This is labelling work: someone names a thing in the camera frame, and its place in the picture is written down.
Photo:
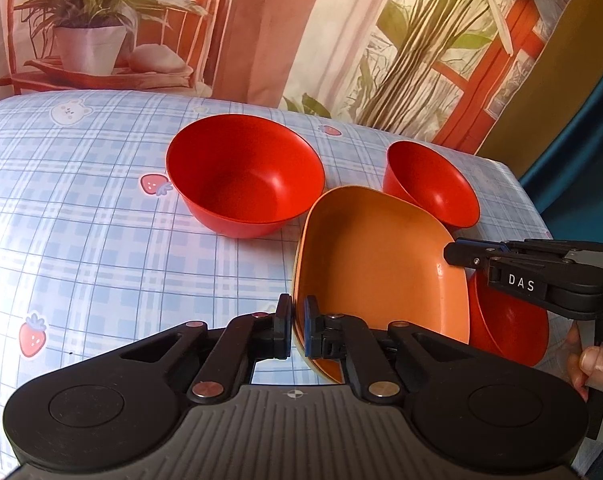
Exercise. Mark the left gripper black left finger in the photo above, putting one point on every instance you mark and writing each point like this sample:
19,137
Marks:
247,340

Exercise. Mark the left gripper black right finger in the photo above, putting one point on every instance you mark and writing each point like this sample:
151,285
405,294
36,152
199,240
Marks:
348,340

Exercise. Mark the red bowl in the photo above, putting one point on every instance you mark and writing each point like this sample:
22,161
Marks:
422,177
244,176
504,325

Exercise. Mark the orange square plate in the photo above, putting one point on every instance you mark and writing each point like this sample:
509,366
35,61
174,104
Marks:
371,255

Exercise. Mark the person's right hand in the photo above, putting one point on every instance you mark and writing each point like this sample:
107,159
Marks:
584,365

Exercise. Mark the teal blue curtain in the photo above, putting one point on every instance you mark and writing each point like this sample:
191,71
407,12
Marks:
566,182

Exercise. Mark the wooden yellow panel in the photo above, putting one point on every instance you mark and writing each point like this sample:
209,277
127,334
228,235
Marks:
568,69

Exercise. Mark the printed room scene backdrop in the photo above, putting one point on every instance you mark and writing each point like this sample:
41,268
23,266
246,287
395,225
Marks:
440,71

